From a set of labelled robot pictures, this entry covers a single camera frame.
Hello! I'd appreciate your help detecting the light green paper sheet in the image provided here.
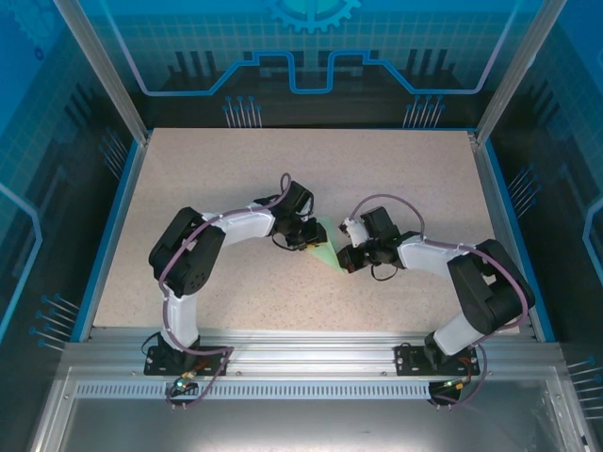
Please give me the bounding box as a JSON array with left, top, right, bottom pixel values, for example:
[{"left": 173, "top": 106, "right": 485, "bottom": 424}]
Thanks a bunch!
[{"left": 306, "top": 215, "right": 349, "bottom": 274}]

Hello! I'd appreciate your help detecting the brushed metal sheet panel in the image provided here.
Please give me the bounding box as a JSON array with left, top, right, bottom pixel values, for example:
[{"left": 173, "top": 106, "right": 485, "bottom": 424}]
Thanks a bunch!
[{"left": 27, "top": 366, "right": 595, "bottom": 452}]

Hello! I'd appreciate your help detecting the blue table border strip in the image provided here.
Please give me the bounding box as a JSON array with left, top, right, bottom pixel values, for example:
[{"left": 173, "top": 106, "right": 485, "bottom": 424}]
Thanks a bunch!
[
  {"left": 77, "top": 138, "right": 148, "bottom": 343},
  {"left": 482, "top": 139, "right": 558, "bottom": 343}
]

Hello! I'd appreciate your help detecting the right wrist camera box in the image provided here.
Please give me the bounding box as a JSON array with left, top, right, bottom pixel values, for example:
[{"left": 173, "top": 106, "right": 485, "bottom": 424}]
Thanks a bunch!
[{"left": 338, "top": 216, "right": 374, "bottom": 248}]

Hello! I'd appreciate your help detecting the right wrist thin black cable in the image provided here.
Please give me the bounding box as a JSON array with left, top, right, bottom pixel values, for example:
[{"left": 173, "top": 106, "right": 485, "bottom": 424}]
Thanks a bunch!
[{"left": 368, "top": 262, "right": 403, "bottom": 281}]

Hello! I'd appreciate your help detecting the long aluminium mounting rail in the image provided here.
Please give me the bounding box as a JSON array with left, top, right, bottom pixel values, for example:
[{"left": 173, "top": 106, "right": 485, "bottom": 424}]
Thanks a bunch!
[{"left": 60, "top": 328, "right": 564, "bottom": 378}]

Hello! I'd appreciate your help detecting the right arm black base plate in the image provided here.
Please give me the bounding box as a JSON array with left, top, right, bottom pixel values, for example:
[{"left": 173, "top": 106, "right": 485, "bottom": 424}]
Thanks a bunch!
[{"left": 393, "top": 342, "right": 482, "bottom": 378}]

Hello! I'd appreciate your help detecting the slotted grey cable duct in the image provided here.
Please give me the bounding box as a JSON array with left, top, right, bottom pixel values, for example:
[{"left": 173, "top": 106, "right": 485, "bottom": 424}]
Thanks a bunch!
[{"left": 73, "top": 380, "right": 543, "bottom": 400}]

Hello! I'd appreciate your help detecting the aluminium side rail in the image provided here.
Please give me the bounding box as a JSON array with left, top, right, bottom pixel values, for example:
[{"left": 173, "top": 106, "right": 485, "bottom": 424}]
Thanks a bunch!
[{"left": 467, "top": 130, "right": 538, "bottom": 341}]

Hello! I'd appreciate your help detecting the cable connector with green light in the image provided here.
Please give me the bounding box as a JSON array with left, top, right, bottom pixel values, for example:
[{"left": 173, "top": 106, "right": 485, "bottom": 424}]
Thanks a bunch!
[
  {"left": 440, "top": 374, "right": 474, "bottom": 393},
  {"left": 171, "top": 370, "right": 199, "bottom": 395}
]

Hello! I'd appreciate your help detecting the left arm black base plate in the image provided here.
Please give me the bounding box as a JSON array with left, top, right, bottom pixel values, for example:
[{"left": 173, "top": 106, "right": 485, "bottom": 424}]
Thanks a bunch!
[{"left": 143, "top": 345, "right": 232, "bottom": 378}]

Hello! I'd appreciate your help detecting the aluminium frame post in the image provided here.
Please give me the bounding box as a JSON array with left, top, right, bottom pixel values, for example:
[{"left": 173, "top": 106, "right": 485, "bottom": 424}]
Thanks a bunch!
[
  {"left": 52, "top": 0, "right": 152, "bottom": 145},
  {"left": 473, "top": 0, "right": 569, "bottom": 145}
]

